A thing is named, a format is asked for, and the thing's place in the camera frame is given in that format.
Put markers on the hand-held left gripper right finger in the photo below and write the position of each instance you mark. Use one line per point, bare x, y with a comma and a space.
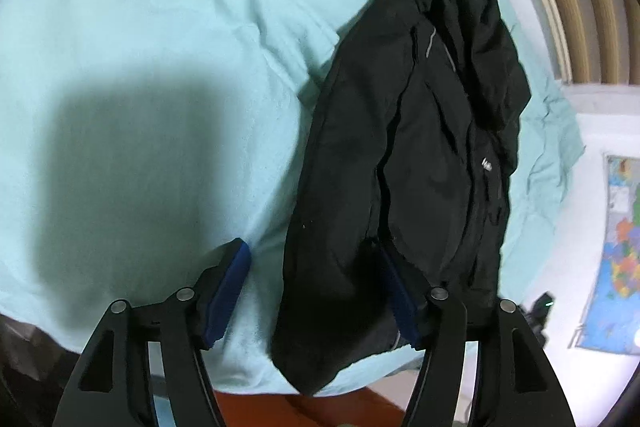
402, 302

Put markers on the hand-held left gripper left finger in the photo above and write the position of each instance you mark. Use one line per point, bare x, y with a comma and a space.
227, 292

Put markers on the black hooded jacket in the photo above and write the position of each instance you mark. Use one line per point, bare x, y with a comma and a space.
425, 157

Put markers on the teal quilted blanket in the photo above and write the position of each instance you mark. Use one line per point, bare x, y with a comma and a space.
150, 7

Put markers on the colourful wall map poster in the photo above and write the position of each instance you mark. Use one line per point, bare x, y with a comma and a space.
617, 257

